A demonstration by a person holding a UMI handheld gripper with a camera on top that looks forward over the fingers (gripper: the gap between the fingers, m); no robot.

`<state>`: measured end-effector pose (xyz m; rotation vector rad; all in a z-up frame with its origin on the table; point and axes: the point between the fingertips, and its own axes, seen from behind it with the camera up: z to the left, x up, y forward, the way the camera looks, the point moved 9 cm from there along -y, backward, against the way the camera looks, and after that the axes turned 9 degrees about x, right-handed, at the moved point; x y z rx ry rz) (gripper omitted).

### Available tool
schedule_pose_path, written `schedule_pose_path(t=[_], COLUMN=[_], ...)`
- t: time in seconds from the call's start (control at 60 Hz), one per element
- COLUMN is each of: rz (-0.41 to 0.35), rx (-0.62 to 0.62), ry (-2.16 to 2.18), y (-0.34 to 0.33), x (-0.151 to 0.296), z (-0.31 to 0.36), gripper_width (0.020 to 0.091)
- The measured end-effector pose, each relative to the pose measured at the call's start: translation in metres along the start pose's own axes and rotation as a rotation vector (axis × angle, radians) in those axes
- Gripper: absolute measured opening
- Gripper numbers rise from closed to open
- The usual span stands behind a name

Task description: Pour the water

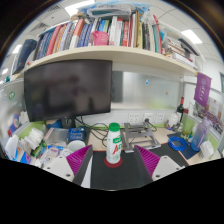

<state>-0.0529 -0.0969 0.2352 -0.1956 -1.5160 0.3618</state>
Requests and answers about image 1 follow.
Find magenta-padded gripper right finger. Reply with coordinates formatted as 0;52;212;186
133;144;183;187

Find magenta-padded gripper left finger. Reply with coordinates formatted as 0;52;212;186
43;144;95;188

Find white bottle with green cap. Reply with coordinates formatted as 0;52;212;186
105;122;123;165

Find translucent purple water bottle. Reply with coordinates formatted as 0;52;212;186
190;117;211;153

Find black and white patterned mug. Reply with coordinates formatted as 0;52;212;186
66;139;87;154

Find dark blue mouse pad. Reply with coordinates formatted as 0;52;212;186
166;131;201;160

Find clear plastic box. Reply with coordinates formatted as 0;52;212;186
44;127;71;146

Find small blue box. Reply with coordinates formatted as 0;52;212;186
67;126;87;142

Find stack of white tissues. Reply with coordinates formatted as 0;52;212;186
24;127;45;150

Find white tissue pack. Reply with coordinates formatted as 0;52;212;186
199;139;215;160

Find white ceramic jar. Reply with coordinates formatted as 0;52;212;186
166;112;179;129

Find flat round red coaster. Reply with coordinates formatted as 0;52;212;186
103;156;124;169

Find black desk mat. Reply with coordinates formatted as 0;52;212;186
89;141;191;191

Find dark wine bottle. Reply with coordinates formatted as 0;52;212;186
176;96;185;123

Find colourful photo poster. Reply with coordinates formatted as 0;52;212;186
194;98;224;134

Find black computer monitor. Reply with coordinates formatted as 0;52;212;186
23;59;113;128

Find purple pennant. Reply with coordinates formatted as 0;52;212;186
193;72;213;108

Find beige shelf full of books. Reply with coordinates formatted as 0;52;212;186
9;1;204;81

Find ceiling light panels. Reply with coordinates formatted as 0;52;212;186
0;0;203;76

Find white wall socket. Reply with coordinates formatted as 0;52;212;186
128;112;142;124
155;112;166;124
143;112;154;124

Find tangled black cables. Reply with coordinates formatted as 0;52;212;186
74;115;111;148

